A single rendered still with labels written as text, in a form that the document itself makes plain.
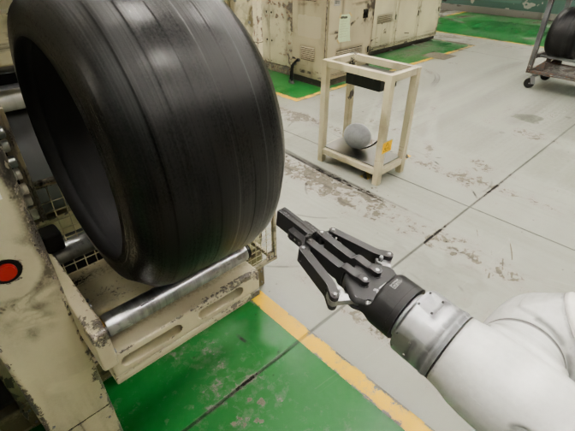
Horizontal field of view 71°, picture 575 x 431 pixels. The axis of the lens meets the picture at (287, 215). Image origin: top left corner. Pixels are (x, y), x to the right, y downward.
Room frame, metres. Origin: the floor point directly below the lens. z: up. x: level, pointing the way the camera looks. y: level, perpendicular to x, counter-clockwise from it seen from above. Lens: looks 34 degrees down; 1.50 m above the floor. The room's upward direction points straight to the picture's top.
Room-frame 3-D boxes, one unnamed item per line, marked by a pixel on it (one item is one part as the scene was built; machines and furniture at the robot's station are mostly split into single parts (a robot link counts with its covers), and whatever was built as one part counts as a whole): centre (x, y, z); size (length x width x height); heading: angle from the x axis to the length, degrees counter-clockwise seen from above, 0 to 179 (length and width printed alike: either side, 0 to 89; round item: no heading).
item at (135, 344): (0.62, 0.23, 0.83); 0.36 x 0.09 x 0.06; 133
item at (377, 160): (2.94, -0.58, 0.40); 0.60 x 0.35 x 0.80; 43
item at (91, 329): (0.60, 0.45, 0.90); 0.40 x 0.03 x 0.10; 43
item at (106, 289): (0.73, 0.32, 0.80); 0.37 x 0.36 x 0.02; 43
